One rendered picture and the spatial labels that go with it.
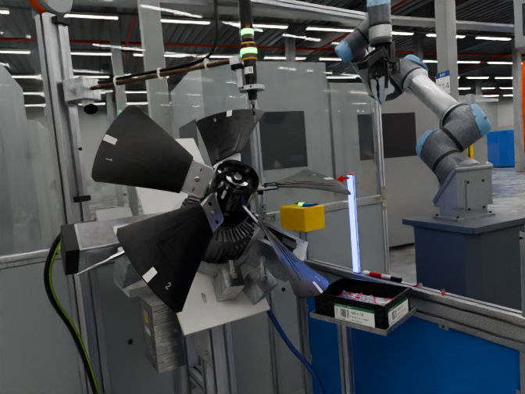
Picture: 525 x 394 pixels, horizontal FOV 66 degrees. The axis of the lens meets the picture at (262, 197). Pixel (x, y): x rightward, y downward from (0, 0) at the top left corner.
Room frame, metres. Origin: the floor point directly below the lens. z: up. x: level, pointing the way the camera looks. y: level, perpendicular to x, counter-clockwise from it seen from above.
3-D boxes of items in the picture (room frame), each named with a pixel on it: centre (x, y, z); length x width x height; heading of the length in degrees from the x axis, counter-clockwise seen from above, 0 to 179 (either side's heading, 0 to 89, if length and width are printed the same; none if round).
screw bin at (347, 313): (1.10, -0.25, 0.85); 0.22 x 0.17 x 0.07; 47
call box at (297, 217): (1.58, -0.15, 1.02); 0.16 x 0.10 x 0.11; 32
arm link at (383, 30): (1.42, -0.44, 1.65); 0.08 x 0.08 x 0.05
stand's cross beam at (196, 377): (1.26, 0.23, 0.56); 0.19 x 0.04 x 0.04; 32
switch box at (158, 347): (1.31, 0.37, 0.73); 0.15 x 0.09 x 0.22; 32
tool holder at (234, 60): (1.15, 0.01, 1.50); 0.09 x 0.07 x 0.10; 67
